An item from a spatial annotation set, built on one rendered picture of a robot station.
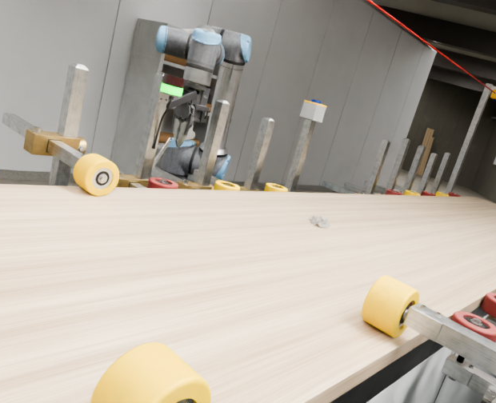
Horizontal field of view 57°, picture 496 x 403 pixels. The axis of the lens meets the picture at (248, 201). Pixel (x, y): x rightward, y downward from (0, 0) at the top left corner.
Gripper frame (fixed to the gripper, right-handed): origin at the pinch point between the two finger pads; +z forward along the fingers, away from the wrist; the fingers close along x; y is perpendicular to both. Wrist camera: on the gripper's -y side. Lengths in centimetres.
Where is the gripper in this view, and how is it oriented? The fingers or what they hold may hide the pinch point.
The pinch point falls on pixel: (177, 142)
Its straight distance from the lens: 153.5
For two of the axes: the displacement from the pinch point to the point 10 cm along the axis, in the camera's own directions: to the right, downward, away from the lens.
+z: -2.6, 9.4, 2.3
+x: -7.1, -3.5, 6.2
